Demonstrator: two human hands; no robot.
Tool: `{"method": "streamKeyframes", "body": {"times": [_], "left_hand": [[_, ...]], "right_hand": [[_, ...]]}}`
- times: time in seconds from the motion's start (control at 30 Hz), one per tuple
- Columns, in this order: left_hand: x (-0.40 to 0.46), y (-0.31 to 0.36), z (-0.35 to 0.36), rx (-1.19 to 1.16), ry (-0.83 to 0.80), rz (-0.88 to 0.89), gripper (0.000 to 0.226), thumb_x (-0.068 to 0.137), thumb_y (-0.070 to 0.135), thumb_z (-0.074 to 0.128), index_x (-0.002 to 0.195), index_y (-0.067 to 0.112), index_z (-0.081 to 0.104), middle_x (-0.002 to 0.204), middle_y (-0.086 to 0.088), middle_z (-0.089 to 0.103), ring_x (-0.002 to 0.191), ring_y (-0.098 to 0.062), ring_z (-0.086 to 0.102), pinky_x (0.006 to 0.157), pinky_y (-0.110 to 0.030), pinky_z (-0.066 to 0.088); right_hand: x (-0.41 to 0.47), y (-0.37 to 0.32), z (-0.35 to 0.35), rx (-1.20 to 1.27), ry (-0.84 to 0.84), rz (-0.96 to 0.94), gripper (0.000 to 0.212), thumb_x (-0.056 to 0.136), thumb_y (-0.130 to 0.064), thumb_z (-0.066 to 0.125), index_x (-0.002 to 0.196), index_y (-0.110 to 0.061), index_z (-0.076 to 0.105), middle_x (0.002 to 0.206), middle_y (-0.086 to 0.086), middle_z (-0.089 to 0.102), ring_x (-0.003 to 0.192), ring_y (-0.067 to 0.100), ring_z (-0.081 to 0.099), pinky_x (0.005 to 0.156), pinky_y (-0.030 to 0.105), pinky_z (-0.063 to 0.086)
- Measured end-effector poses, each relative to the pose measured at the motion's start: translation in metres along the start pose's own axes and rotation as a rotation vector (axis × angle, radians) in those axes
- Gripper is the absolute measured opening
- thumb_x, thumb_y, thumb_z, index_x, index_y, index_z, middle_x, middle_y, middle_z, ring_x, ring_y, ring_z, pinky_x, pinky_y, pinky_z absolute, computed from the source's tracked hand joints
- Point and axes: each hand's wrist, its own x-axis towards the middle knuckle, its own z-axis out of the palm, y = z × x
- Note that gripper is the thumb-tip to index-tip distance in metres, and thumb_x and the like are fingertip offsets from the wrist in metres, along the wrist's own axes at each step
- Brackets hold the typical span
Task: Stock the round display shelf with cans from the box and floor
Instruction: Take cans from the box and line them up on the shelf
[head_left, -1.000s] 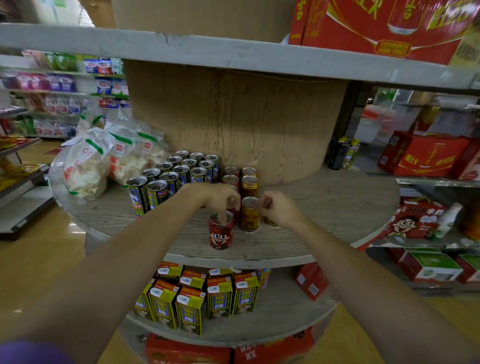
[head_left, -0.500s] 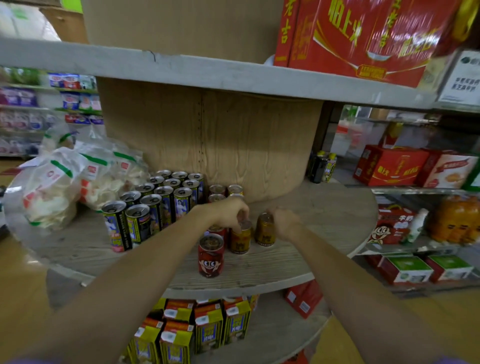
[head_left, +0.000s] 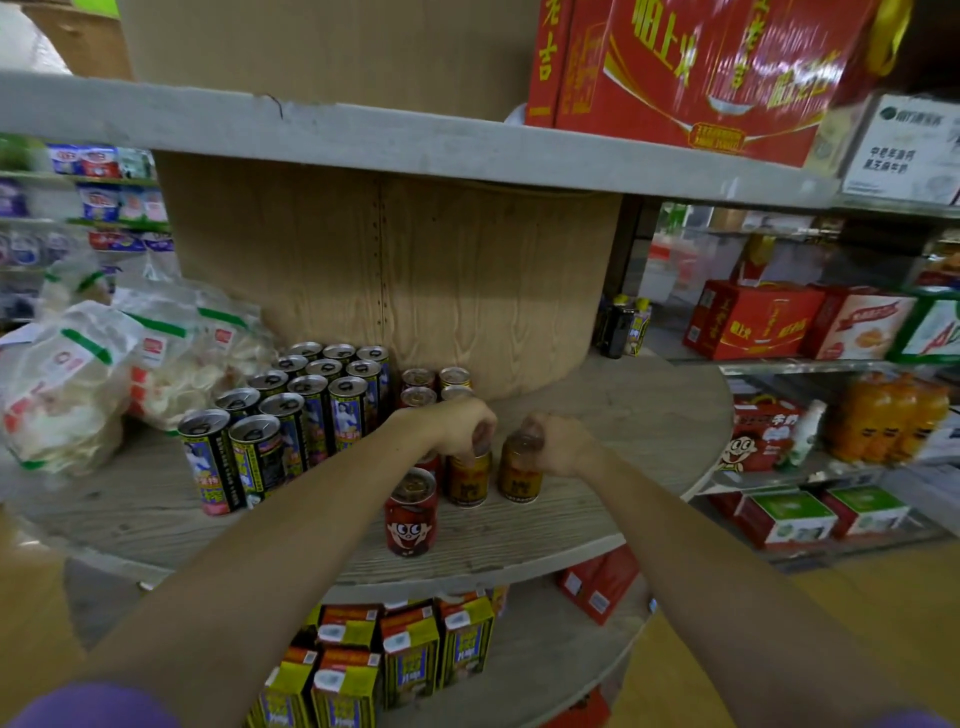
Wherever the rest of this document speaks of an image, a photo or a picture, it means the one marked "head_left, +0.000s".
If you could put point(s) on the person's left hand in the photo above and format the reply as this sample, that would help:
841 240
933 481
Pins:
450 427

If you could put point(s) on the person's right hand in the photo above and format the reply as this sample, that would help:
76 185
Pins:
566 446

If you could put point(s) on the round wooden shelf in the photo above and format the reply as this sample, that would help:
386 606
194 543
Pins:
637 405

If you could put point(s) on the group of tall blue-yellow cans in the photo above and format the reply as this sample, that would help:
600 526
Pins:
259 457

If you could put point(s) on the person's right forearm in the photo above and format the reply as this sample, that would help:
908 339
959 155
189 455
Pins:
750 615

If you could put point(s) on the person's left forearm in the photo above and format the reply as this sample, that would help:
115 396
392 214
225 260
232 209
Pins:
247 585

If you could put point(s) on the black can by column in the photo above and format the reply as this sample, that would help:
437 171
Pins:
615 326

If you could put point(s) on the yellow green bottle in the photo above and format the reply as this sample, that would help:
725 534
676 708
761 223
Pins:
639 324

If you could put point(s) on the small red carton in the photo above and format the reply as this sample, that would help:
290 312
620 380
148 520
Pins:
600 585

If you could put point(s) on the red cartoon face carton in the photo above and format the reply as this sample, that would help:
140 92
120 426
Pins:
757 435

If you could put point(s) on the red yellow-print carton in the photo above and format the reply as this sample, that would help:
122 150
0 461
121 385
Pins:
754 322

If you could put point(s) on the small green-top box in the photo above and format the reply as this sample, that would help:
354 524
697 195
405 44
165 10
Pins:
862 510
784 517

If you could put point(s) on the bag of white snacks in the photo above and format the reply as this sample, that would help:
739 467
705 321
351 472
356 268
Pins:
232 337
71 281
67 390
165 367

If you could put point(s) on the white slim bottle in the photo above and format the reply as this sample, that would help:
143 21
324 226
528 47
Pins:
804 435

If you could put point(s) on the row of yellow orange cartons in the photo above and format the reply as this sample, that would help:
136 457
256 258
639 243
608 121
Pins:
375 660

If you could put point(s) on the yellow red tall pack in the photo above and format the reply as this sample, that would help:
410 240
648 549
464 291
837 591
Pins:
754 259

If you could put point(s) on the white red-print carton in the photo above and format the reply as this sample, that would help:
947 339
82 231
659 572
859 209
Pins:
859 326

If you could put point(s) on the pack of orange bottles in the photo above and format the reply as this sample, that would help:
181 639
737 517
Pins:
885 420

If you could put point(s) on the stack of white plastic packs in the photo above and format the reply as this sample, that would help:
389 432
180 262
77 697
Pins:
926 484

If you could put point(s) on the large green white carton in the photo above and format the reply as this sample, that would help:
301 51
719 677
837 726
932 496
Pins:
930 330

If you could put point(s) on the large red gift carton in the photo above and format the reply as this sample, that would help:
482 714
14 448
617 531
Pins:
690 67

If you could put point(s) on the gold brown box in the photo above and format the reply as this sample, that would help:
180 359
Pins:
945 266

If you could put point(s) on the rows of colourful packets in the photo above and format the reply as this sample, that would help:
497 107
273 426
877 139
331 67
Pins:
97 161

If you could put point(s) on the purple shirt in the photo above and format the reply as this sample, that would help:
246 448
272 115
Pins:
97 709

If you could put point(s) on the white grey-print box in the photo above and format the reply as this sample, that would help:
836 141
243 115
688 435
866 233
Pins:
907 150

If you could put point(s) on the green hanging sign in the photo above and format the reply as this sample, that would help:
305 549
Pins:
97 6

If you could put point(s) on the white plastic bag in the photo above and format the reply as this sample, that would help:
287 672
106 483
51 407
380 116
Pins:
30 41

